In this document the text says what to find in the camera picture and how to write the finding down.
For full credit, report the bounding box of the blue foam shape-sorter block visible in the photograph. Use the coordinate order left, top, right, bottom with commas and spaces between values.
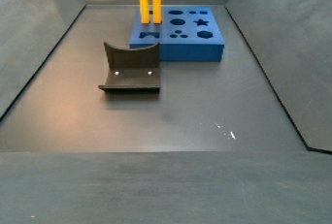
129, 6, 226, 62

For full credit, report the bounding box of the black curved plastic holder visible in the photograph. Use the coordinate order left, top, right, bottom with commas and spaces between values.
98, 43, 160, 92

